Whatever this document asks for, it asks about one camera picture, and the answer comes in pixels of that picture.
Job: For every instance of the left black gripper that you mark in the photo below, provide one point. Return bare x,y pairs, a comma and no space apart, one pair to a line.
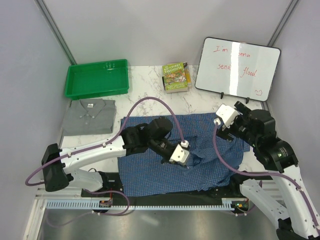
165,160

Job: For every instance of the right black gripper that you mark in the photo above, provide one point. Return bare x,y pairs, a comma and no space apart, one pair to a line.
225,131

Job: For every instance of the blue plaid long sleeve shirt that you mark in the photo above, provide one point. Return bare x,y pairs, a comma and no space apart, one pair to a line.
144,174

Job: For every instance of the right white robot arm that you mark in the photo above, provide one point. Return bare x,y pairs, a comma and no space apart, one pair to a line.
278,191

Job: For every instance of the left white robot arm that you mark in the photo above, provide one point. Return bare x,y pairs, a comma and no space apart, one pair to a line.
62,168

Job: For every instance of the white whiteboard with red writing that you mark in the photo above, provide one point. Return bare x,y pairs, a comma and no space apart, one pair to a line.
237,69

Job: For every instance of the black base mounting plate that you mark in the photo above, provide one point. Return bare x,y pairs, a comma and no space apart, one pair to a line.
213,196

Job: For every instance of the green treehouse book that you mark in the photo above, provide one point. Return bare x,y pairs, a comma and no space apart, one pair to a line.
176,77

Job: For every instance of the folded grey shirt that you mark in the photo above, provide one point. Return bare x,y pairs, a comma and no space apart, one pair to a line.
89,117

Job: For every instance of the green plastic tray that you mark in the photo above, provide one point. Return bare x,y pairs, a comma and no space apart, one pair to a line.
97,79

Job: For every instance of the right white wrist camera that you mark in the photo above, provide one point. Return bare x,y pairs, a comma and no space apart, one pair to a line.
226,115

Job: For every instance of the left light blue cable duct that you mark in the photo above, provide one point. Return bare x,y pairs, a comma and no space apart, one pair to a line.
78,204

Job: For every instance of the aluminium frame rail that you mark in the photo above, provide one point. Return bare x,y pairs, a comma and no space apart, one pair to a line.
64,194

